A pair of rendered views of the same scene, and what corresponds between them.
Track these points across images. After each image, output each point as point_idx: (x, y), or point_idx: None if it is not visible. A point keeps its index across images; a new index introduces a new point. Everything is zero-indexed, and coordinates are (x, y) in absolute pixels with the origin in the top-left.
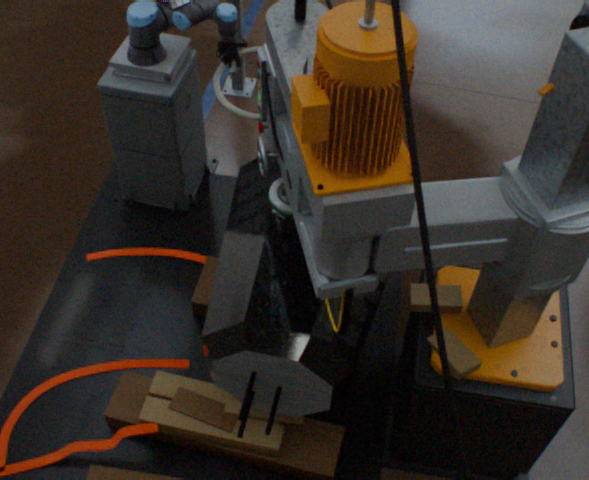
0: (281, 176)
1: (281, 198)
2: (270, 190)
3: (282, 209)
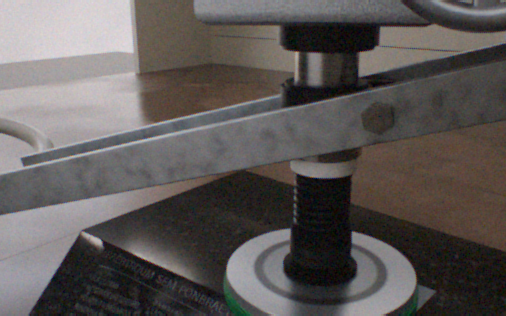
0: (204, 287)
1: (331, 299)
2: (272, 311)
3: (389, 314)
